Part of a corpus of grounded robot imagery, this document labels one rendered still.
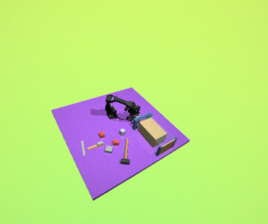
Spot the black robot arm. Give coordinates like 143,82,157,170
105,95,140,113

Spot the black-headed mallet with wooden handle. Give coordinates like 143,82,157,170
121,138,130,164

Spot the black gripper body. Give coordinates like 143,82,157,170
124,107,140,116

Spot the grey cylinder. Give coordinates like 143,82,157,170
120,129,125,136

